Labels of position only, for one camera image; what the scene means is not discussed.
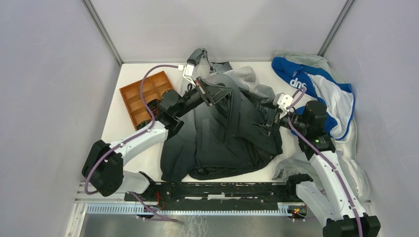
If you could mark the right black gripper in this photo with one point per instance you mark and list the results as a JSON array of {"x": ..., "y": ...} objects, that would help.
[{"x": 277, "y": 120}]

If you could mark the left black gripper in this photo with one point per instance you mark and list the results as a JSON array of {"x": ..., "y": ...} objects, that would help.
[{"x": 213, "y": 94}]

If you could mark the grey black zip jacket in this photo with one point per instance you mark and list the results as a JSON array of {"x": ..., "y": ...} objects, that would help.
[{"x": 223, "y": 140}]

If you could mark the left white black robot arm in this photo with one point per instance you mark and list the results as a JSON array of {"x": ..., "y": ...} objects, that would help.
[{"x": 104, "y": 166}]

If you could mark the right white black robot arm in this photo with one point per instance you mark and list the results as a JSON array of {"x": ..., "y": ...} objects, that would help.
[{"x": 339, "y": 210}]

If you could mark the blue white jacket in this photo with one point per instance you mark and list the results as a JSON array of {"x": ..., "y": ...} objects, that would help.
[{"x": 319, "y": 84}]

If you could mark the orange compartment tray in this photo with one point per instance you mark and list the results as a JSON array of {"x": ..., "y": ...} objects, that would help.
[{"x": 153, "y": 89}]

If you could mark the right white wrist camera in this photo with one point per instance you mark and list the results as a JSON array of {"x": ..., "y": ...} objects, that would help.
[{"x": 283, "y": 101}]

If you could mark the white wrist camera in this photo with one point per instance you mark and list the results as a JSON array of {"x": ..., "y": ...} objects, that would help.
[
  {"x": 187, "y": 72},
  {"x": 283, "y": 101}
]

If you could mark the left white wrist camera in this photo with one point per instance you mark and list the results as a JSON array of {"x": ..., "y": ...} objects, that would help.
[{"x": 187, "y": 72}]

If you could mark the white slotted cable duct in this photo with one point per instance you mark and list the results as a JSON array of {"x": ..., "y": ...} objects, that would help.
[{"x": 140, "y": 210}]

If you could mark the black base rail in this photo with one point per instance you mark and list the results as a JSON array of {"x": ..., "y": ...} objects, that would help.
[{"x": 265, "y": 196}]

